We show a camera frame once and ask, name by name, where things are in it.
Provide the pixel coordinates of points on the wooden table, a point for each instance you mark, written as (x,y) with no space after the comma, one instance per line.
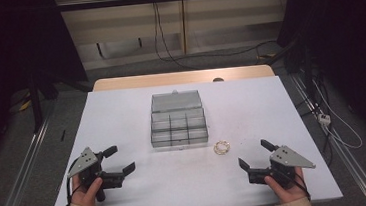
(182,78)

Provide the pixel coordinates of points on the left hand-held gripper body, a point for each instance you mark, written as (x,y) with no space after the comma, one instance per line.
(83,161)

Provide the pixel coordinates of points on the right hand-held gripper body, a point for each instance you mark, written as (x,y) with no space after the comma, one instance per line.
(285,162)

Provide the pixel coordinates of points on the aluminium floor rail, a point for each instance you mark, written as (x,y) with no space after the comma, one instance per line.
(23,170)
(338,143)

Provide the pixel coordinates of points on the person's left hand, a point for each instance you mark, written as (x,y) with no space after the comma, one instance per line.
(86,191)

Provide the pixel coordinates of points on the black metal stand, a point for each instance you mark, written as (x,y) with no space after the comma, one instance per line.
(36,99)

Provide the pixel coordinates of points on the person's right hand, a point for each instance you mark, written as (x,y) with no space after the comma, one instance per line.
(287,189)

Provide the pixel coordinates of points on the clear plastic compartment box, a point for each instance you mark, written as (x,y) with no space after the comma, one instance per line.
(177,120)

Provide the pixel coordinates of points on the white power strip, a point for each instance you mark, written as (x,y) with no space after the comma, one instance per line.
(324,118)

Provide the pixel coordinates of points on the white table cover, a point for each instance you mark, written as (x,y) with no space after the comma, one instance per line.
(144,180)

